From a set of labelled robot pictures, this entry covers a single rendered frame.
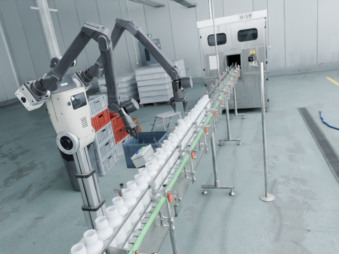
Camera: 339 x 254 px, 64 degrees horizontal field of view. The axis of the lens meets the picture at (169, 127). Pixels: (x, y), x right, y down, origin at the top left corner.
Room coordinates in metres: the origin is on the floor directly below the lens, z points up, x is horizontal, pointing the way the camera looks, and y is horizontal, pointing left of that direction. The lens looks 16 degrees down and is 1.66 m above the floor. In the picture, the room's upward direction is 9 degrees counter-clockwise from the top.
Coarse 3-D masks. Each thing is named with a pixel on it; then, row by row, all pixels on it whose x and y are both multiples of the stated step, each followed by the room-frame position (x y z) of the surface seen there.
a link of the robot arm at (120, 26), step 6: (120, 24) 1.75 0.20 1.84; (126, 24) 1.74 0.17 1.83; (132, 24) 1.72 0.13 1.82; (138, 24) 1.79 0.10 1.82; (114, 30) 1.78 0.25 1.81; (120, 30) 1.76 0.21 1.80; (114, 36) 1.78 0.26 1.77; (120, 36) 1.80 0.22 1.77; (114, 42) 1.79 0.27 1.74; (114, 48) 1.82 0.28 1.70; (96, 60) 1.83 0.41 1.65; (96, 66) 1.81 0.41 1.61; (102, 66) 1.83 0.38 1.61; (90, 72) 1.83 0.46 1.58; (96, 72) 1.82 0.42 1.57
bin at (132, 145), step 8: (144, 136) 2.38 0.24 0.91; (152, 136) 2.36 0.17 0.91; (160, 136) 2.33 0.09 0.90; (168, 136) 2.30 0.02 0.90; (128, 144) 2.10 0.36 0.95; (136, 144) 2.07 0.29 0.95; (144, 144) 2.05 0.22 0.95; (152, 144) 2.03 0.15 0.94; (160, 144) 2.09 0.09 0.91; (128, 152) 2.11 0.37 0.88; (128, 160) 2.11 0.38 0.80
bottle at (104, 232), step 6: (102, 216) 0.77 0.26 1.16; (96, 222) 0.74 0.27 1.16; (102, 222) 0.74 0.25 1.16; (102, 228) 0.74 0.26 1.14; (108, 228) 0.75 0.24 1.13; (102, 234) 0.73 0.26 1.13; (108, 234) 0.74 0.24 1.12; (102, 240) 0.73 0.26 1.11; (114, 240) 0.75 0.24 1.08; (114, 246) 0.75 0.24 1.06
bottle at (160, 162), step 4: (156, 152) 1.27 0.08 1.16; (160, 152) 1.26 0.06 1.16; (156, 156) 1.24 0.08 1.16; (160, 156) 1.24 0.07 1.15; (156, 160) 1.24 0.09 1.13; (160, 160) 1.24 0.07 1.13; (160, 164) 1.23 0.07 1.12; (164, 168) 1.24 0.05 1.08; (160, 172) 1.23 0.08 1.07; (164, 172) 1.24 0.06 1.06; (164, 176) 1.23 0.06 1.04
